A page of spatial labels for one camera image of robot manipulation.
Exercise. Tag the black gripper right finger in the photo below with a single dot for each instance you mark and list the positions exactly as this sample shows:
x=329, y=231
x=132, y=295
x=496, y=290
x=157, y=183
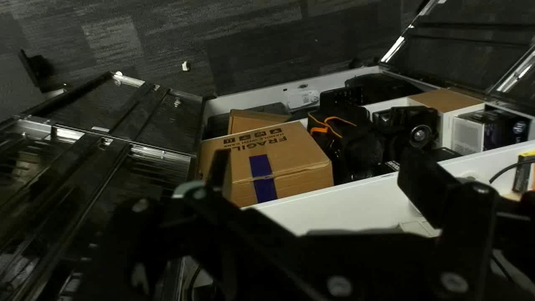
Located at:
x=473, y=220

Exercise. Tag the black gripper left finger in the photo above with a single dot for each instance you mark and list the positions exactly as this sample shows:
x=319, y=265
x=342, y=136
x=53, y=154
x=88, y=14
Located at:
x=244, y=253

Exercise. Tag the brown cardboard box blue tape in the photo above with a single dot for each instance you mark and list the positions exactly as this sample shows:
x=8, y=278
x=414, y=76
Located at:
x=269, y=163

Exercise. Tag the small brown cardboard box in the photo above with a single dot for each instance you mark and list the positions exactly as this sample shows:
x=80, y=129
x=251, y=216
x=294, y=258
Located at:
x=240, y=121

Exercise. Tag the white organizer box brown lid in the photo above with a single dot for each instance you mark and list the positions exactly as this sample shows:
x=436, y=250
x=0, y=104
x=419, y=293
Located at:
x=448, y=104

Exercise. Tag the black yellow small device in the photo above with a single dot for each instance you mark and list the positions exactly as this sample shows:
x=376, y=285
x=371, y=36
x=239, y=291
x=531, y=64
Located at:
x=521, y=179

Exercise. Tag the clear plastic small container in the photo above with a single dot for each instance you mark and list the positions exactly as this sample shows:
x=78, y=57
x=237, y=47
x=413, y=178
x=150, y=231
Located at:
x=486, y=129

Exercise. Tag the black round lens device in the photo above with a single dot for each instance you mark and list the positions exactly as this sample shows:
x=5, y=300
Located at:
x=413, y=126

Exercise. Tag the black metal rack frame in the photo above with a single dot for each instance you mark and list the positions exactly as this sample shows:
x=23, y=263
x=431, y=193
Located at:
x=67, y=163

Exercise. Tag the black device with orange wires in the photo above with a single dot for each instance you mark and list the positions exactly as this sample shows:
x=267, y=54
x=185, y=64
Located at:
x=344, y=133

